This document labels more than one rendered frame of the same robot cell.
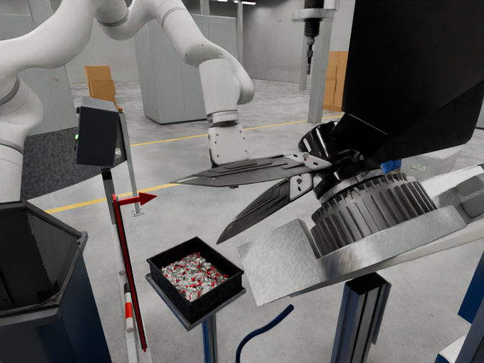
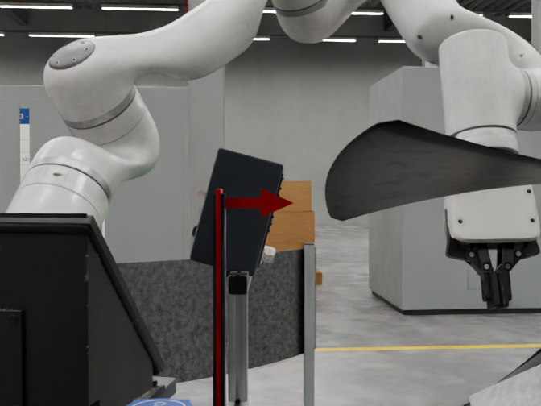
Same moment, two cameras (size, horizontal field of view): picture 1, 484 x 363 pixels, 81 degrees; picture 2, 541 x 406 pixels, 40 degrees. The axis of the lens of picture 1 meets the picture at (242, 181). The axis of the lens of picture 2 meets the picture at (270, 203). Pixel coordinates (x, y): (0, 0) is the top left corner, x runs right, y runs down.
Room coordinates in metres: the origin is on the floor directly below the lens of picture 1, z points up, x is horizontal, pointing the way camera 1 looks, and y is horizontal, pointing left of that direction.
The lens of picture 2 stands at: (-0.15, -0.13, 1.20)
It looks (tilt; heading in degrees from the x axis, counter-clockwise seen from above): 1 degrees down; 27
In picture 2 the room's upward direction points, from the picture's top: straight up
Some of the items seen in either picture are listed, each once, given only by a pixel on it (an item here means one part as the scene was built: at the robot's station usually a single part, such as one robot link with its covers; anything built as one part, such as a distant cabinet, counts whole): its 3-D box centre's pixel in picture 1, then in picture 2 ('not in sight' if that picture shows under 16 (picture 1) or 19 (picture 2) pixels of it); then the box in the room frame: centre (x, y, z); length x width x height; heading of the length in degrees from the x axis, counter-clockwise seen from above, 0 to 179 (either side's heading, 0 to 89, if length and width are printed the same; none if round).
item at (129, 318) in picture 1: (128, 305); not in sight; (0.48, 0.26, 0.87); 0.14 x 0.01 x 0.01; 23
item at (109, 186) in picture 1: (111, 196); (237, 336); (0.85, 0.44, 0.96); 0.03 x 0.03 x 0.20; 26
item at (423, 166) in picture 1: (428, 163); not in sight; (3.01, -2.10, 0.31); 0.60 x 0.42 x 0.33; 129
